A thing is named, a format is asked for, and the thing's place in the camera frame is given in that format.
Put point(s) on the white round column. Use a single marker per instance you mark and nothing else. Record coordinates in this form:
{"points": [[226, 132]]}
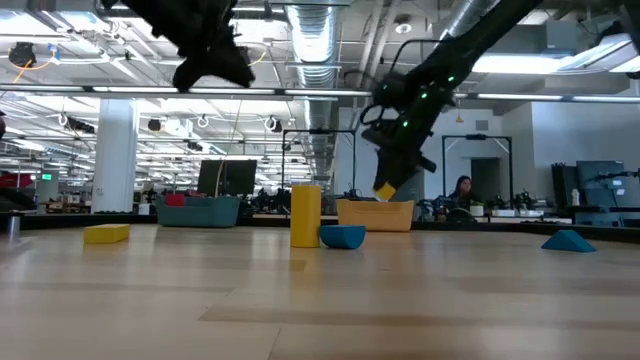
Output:
{"points": [[114, 160]]}

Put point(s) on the black monitor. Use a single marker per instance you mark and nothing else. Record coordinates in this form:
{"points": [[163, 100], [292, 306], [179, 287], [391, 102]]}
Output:
{"points": [[227, 177]]}

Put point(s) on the background black robot arms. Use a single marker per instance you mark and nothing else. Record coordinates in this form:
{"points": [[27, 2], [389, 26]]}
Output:
{"points": [[522, 199]]}

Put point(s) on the yellow plastic bin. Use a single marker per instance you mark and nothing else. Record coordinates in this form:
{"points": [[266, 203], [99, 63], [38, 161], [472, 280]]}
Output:
{"points": [[376, 215]]}

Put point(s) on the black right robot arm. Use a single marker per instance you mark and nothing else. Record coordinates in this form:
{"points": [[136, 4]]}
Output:
{"points": [[480, 45]]}

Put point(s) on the teal plastic bin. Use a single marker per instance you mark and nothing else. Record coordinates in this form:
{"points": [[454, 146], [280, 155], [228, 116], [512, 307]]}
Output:
{"points": [[200, 212]]}

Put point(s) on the dark equipment cabinet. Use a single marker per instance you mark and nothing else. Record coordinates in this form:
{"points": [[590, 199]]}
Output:
{"points": [[595, 185]]}

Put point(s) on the white bottle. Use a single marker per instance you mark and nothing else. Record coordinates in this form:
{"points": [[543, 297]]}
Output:
{"points": [[575, 198]]}

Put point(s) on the green exit sign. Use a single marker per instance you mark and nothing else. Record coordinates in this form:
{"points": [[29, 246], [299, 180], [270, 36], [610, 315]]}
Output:
{"points": [[47, 176]]}

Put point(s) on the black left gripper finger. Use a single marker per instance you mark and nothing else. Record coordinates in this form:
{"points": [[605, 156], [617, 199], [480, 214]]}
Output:
{"points": [[192, 72], [232, 67]]}

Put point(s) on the person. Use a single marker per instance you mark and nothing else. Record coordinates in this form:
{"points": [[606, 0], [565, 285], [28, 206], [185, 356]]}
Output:
{"points": [[463, 189]]}

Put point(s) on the flat yellow block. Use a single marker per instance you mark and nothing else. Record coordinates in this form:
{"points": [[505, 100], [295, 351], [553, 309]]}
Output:
{"points": [[106, 233]]}

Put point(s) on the yellow cylinder block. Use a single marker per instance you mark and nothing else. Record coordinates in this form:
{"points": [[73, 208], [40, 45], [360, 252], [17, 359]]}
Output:
{"points": [[305, 216]]}

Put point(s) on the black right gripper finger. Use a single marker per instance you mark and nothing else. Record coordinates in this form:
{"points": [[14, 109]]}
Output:
{"points": [[406, 167], [386, 167]]}

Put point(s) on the black ceiling-hung device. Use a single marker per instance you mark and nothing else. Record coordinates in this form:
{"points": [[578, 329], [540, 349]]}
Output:
{"points": [[22, 54]]}

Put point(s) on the silver ventilation duct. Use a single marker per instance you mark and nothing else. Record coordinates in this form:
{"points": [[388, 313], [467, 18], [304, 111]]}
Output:
{"points": [[314, 50]]}

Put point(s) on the blue triangle block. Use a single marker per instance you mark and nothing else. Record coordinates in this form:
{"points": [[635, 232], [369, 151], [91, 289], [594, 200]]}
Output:
{"points": [[567, 242]]}

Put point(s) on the yellow cube block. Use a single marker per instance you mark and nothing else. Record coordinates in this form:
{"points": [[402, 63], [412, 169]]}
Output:
{"points": [[385, 192]]}

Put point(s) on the black metal stand frame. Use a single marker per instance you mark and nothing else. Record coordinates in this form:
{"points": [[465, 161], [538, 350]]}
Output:
{"points": [[283, 160], [509, 170]]}

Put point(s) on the blue half-cylinder block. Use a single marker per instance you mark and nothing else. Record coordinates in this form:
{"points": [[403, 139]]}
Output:
{"points": [[343, 236]]}

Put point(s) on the metal post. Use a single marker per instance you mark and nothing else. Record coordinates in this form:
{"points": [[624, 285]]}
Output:
{"points": [[13, 226]]}

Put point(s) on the black table frame rail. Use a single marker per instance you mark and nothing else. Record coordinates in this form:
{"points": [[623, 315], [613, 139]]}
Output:
{"points": [[60, 220]]}

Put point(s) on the long ceiling light bar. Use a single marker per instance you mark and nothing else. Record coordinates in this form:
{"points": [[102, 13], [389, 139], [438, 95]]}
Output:
{"points": [[125, 90]]}

